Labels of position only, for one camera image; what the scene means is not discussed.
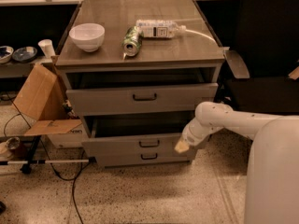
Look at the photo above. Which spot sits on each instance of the clear plastic water bottle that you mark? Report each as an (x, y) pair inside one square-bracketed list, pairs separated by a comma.
[(159, 28)]

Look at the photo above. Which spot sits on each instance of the tan gripper fingertip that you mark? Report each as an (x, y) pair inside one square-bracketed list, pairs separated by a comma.
[(181, 146)]

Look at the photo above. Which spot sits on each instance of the open cardboard box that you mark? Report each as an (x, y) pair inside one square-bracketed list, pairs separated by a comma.
[(42, 99)]

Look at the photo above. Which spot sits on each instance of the grey bottom drawer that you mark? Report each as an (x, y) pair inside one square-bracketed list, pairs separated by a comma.
[(145, 158)]

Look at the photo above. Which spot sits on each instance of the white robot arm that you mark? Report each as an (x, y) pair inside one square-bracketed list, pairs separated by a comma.
[(272, 190)]

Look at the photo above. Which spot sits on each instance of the blue white bowl left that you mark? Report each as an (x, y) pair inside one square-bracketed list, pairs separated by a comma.
[(6, 54)]

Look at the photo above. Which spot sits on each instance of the grey top drawer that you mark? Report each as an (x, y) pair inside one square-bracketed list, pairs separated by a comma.
[(130, 100)]

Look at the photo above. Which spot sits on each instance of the white rod black stand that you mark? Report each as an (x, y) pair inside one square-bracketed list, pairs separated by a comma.
[(27, 157)]

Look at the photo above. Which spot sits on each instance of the green soda can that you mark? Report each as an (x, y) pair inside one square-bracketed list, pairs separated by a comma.
[(132, 41)]

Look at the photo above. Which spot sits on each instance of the grey drawer cabinet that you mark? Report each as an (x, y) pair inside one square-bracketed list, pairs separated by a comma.
[(193, 57)]

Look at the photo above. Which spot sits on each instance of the black office chair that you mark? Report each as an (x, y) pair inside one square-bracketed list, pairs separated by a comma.
[(255, 76)]

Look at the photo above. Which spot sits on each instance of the grey drawer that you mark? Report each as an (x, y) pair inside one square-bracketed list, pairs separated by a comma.
[(130, 100), (143, 133), (145, 158)]

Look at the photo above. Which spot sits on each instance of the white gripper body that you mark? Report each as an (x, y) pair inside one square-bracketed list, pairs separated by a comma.
[(189, 138)]

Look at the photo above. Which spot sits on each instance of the white paper cup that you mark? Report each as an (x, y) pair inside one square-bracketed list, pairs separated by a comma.
[(47, 47)]

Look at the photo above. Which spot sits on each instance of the small round container on floor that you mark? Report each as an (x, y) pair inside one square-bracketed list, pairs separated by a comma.
[(10, 149)]

